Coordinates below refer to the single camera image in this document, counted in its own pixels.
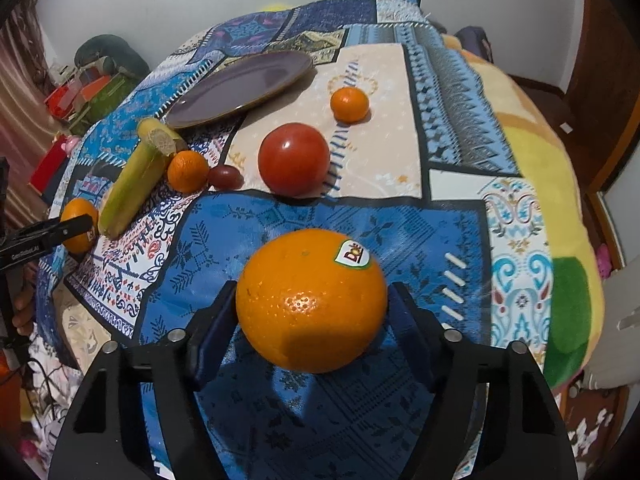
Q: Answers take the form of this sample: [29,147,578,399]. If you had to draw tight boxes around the wooden door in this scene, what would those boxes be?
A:
[565,0,639,193]

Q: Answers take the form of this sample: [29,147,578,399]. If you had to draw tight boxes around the red tomato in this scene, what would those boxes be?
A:
[258,122,330,197]

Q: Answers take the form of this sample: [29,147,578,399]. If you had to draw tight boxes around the long yellow-green banana piece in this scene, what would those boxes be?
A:
[98,140,169,240]

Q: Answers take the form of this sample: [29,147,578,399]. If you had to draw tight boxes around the dark blue pillow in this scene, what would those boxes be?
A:
[454,26,494,63]

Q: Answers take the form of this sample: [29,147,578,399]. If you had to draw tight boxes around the small mandarin orange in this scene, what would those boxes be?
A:
[330,87,370,124]

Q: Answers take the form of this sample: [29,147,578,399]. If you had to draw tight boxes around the person's left hand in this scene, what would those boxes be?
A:
[12,284,35,337]

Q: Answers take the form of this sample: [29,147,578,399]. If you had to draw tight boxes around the dark red grape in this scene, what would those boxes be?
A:
[208,165,244,191]

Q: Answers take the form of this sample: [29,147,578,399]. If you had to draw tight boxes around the yellow fleece blanket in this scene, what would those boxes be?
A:
[442,35,604,391]

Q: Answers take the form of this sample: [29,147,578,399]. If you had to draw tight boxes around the grey-green stuffed cushion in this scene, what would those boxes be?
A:
[74,34,150,80]

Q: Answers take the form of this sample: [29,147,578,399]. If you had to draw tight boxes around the striped pink curtain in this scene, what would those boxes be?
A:
[1,0,61,228]

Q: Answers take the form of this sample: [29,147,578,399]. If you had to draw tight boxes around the purple ceramic plate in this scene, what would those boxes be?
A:
[164,51,314,130]

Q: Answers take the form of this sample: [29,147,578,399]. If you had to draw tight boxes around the medium orange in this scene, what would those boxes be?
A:
[61,197,99,256]

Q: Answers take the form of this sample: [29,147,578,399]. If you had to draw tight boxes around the blue patchwork patterned cloth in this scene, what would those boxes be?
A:
[34,0,556,480]

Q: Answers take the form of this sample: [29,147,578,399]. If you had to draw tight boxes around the short banana piece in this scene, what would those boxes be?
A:
[137,117,188,157]

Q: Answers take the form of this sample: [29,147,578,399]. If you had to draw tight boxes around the green storage box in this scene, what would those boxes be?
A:
[68,74,138,136]

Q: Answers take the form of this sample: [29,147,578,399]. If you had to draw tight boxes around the large orange with Dole sticker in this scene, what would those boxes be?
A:
[235,229,387,374]

